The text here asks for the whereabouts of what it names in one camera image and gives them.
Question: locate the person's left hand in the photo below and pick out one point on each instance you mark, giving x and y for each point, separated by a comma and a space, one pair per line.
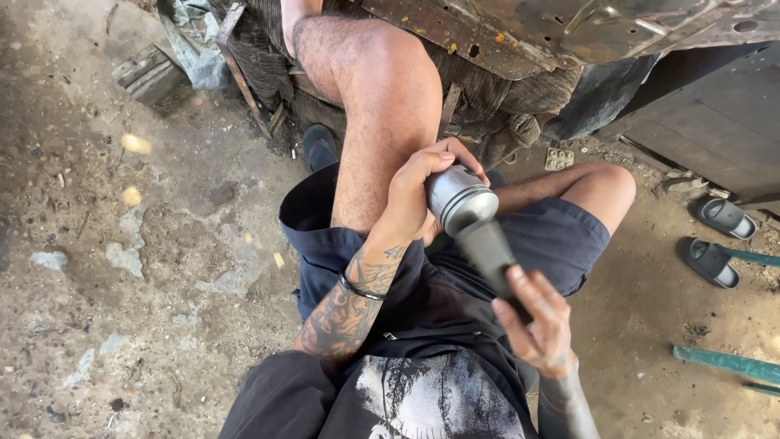
407, 201

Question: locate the person's right hand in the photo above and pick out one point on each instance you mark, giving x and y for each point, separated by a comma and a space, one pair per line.
545, 332

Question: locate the silver metal piston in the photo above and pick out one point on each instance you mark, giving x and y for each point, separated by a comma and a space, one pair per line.
460, 198

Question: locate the dark grey abrasive tool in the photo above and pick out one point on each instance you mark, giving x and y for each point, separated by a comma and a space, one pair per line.
492, 262

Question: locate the navy blue shorts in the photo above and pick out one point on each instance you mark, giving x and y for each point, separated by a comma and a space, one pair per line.
548, 244

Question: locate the person's left leg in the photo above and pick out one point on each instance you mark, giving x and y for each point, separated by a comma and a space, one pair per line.
378, 110

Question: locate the person's leg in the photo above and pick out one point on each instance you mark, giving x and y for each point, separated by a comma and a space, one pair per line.
579, 186
378, 110

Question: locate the black wrist bangle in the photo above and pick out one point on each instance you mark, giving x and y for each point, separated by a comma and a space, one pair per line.
358, 290

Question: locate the dark blue slipper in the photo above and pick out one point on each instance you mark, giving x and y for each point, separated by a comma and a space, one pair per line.
319, 146

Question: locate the black printed shirt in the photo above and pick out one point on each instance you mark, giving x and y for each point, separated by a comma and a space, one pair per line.
426, 390

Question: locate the person's right leg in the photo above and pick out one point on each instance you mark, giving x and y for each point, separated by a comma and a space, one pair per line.
579, 186

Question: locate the small white metal plate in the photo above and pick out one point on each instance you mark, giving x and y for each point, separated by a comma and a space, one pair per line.
559, 159

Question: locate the dark grey slide sandal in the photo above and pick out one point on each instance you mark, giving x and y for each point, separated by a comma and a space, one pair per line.
709, 262
726, 217

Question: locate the green metal pipe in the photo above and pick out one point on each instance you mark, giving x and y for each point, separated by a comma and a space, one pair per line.
751, 257
763, 389
725, 362

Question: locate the rusty metal angle bar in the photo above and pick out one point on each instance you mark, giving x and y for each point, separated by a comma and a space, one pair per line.
241, 67

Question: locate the black rubber sheet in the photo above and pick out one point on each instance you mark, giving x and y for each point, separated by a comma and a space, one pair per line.
597, 94

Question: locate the rusty metal body panel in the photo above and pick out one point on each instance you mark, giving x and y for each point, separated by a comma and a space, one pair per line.
548, 30

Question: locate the crumpled grey plastic sheet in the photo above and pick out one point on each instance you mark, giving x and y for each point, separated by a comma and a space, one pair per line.
192, 46

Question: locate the dark wooden board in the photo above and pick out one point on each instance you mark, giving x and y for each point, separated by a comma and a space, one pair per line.
713, 122

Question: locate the grey wooden block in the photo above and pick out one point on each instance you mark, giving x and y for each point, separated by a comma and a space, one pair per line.
146, 74

